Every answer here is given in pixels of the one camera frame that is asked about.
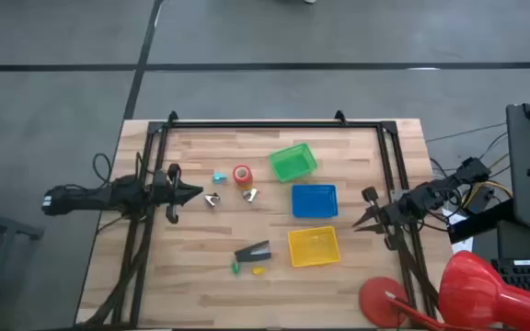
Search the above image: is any blue plastic basket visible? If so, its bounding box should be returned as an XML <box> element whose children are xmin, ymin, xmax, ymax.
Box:
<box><xmin>291</xmin><ymin>184</ymin><xmax>340</xmax><ymax>219</ymax></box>

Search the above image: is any black aluminium rig frame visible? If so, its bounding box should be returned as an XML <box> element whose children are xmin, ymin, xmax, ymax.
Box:
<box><xmin>74</xmin><ymin>109</ymin><xmax>441</xmax><ymax>331</ymax></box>

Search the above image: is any green plastic basket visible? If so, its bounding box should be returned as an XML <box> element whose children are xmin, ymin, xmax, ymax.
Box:
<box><xmin>268</xmin><ymin>143</ymin><xmax>319</xmax><ymax>184</ymax></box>

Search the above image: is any orange-red tape roll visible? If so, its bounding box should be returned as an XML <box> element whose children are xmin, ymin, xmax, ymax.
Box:
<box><xmin>232</xmin><ymin>164</ymin><xmax>254</xmax><ymax>186</ymax></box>

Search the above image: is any white paper sheet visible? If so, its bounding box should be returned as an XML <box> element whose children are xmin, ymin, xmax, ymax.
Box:
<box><xmin>444</xmin><ymin>209</ymin><xmax>476</xmax><ymax>254</ymax></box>

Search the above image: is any thin black cable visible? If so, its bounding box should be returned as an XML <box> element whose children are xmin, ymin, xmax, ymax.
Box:
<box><xmin>425</xmin><ymin>121</ymin><xmax>508</xmax><ymax>143</ymax></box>

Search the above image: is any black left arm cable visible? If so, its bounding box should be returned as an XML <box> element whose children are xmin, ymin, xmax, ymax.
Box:
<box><xmin>91</xmin><ymin>152</ymin><xmax>114</xmax><ymax>186</ymax></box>

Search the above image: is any yellow plastic basket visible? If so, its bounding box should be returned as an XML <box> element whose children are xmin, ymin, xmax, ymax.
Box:
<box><xmin>287</xmin><ymin>225</ymin><xmax>341</xmax><ymax>268</ymax></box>

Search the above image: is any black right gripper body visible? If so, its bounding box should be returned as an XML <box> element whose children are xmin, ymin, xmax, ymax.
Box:
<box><xmin>361</xmin><ymin>186</ymin><xmax>407</xmax><ymax>252</ymax></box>

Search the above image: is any red desk lamp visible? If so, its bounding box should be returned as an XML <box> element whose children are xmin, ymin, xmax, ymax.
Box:
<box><xmin>359</xmin><ymin>250</ymin><xmax>530</xmax><ymax>331</ymax></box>

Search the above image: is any black stapler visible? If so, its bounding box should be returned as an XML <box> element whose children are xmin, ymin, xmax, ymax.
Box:
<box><xmin>234</xmin><ymin>239</ymin><xmax>273</xmax><ymax>264</ymax></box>

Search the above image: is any yellow cable bundle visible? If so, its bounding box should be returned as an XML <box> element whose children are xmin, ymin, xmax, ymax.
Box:
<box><xmin>460</xmin><ymin>151</ymin><xmax>514</xmax><ymax>209</ymax></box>

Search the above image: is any black keyboard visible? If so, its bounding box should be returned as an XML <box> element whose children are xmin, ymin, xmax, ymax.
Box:
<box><xmin>490</xmin><ymin>257</ymin><xmax>530</xmax><ymax>302</ymax></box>

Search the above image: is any black bar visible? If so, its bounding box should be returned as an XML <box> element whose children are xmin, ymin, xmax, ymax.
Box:
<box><xmin>447</xmin><ymin>198</ymin><xmax>517</xmax><ymax>245</ymax></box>

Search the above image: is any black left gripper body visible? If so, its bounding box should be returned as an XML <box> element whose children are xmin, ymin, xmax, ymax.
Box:
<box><xmin>152</xmin><ymin>163</ymin><xmax>184</xmax><ymax>225</ymax></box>

